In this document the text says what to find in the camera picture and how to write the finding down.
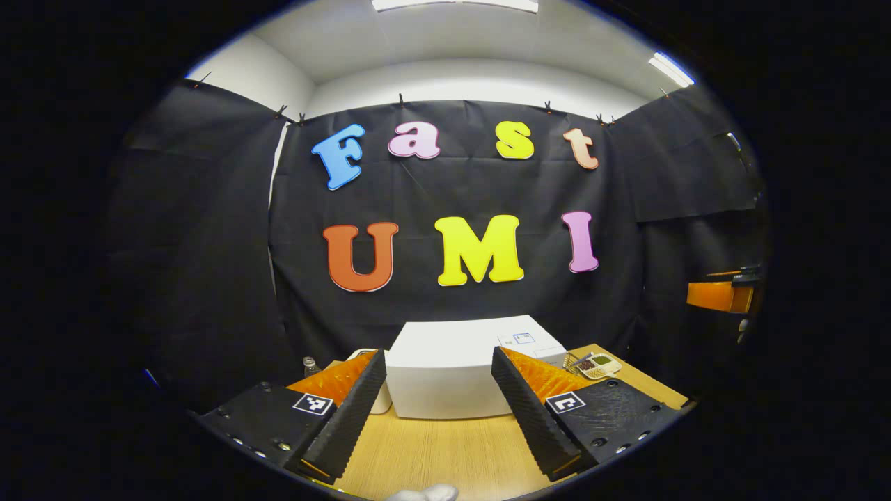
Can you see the white toaster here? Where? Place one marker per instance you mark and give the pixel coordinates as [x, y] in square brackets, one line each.
[384, 400]

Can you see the small ceiling light panel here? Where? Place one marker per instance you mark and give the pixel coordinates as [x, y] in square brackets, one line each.
[672, 68]

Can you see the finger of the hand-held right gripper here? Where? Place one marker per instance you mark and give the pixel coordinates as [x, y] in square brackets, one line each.
[720, 298]
[746, 277]

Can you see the long ceiling light panel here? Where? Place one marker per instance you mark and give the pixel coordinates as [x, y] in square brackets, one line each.
[456, 3]

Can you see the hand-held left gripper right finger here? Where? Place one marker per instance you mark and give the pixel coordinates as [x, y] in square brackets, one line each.
[529, 417]

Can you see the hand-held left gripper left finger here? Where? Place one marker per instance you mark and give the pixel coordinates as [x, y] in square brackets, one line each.
[358, 410]

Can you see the white compartment tray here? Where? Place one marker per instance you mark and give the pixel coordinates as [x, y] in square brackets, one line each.
[604, 363]

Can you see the white microwave oven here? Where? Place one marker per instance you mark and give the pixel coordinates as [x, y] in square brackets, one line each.
[445, 362]

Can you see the clear water bottle green label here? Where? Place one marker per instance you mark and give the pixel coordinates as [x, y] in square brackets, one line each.
[310, 365]

